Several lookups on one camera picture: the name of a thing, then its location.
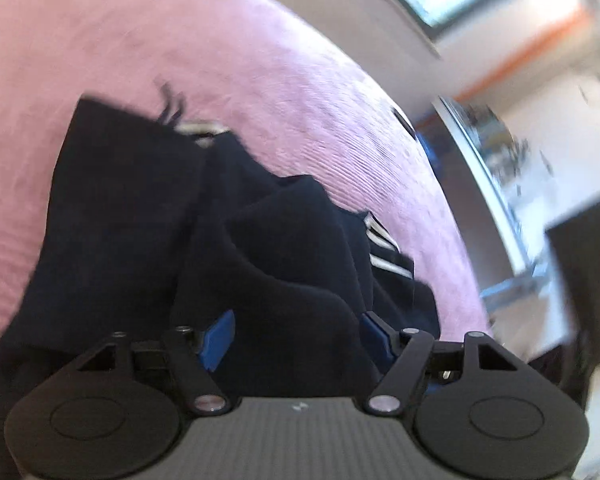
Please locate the navy hoodie with white stripes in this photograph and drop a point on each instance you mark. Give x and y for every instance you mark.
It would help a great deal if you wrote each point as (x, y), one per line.
(148, 229)

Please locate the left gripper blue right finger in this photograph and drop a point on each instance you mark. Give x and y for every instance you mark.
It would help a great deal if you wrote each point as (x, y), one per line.
(402, 357)

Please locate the pink quilted bedspread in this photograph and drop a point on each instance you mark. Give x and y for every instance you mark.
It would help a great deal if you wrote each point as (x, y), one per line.
(300, 107)

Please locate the black monitor screen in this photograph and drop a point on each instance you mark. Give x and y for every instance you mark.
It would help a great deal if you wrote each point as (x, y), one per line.
(575, 243)

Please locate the beige and orange curtain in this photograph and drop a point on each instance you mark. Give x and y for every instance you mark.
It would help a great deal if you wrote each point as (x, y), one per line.
(549, 38)

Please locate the white wall shelf desk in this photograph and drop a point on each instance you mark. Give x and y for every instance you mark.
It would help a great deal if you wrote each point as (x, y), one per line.
(497, 244)

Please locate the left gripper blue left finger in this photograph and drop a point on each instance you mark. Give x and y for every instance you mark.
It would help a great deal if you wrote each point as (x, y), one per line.
(193, 356)

